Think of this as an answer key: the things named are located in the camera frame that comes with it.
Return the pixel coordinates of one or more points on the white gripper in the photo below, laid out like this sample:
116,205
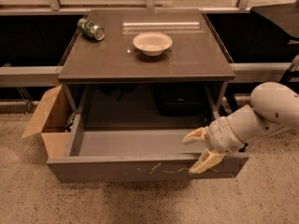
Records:
223,134

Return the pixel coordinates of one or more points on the grey top drawer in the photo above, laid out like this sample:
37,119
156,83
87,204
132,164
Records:
96,155

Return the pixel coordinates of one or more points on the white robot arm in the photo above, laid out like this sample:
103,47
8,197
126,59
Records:
273,108

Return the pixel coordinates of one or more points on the black box in drawer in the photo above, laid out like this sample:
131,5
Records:
180,99

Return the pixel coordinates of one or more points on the dark grey drawer cabinet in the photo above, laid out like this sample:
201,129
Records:
118,80

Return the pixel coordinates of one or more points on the open cardboard box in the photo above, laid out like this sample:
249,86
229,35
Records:
49,120

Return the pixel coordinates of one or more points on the black side table top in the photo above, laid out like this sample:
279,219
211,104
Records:
284,16

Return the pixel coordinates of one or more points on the white paper bowl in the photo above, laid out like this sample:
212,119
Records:
152,43

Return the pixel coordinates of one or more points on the green soda can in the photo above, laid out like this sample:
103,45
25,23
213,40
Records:
91,29

